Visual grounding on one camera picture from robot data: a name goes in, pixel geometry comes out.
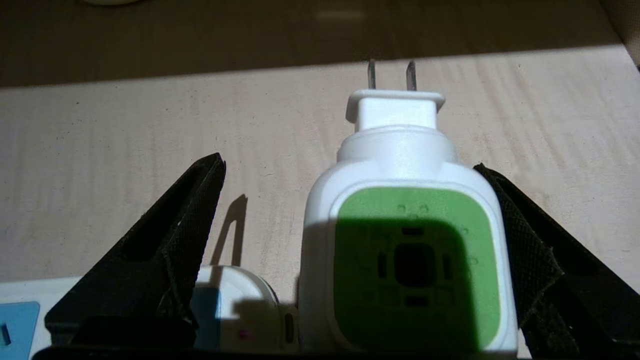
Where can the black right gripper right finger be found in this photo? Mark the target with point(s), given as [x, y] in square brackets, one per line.
[565, 290]

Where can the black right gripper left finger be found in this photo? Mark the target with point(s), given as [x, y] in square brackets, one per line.
[150, 280]

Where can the green white plug-in device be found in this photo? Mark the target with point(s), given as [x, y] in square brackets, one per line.
[400, 165]

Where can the white blue power strip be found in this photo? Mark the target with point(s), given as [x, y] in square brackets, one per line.
[230, 300]

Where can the beige brown shelf unit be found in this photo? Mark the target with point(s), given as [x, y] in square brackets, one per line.
[300, 30]

